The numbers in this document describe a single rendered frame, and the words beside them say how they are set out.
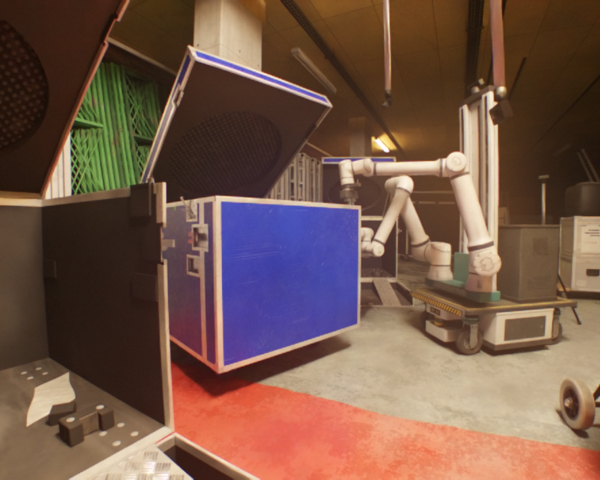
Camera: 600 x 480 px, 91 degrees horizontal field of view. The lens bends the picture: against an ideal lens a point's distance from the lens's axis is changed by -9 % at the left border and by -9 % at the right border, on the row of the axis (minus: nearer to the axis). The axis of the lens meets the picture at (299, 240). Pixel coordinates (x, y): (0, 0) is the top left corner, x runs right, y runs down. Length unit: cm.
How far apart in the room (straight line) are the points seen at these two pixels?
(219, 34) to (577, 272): 442
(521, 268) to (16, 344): 286
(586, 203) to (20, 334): 498
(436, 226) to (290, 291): 681
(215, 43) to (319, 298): 243
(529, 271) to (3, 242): 294
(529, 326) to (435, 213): 603
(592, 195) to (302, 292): 367
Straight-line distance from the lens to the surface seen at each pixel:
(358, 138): 759
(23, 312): 194
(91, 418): 127
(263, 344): 169
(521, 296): 254
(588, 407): 171
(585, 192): 465
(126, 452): 117
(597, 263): 461
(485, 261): 207
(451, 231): 849
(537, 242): 258
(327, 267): 192
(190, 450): 119
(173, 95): 205
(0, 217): 188
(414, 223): 270
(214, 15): 351
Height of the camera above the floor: 82
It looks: 2 degrees down
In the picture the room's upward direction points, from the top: straight up
